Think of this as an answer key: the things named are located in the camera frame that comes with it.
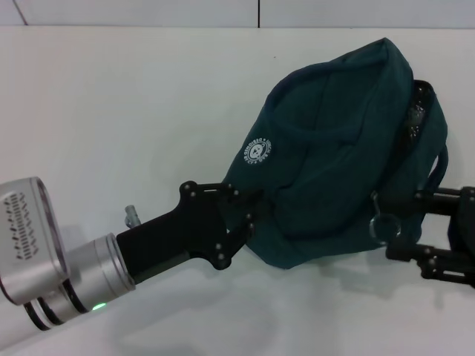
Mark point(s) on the dark teal fabric lunch bag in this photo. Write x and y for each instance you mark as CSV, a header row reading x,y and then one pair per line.
x,y
326,155

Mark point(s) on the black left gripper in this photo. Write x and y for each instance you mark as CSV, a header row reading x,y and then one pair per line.
x,y
185,230

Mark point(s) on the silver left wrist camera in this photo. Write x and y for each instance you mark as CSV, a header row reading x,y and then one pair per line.
x,y
29,241

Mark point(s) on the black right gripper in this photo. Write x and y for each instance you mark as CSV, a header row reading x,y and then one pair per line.
x,y
465,230

